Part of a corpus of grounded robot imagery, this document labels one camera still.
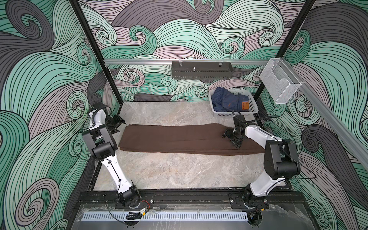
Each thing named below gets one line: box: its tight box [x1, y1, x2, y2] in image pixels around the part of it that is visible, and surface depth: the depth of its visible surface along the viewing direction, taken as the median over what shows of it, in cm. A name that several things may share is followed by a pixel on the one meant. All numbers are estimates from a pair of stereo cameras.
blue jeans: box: [211, 87, 250, 113], surface depth 113 cm
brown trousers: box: [119, 123, 266, 155], surface depth 100 cm
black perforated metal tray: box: [171, 61, 234, 80], surface depth 97 cm
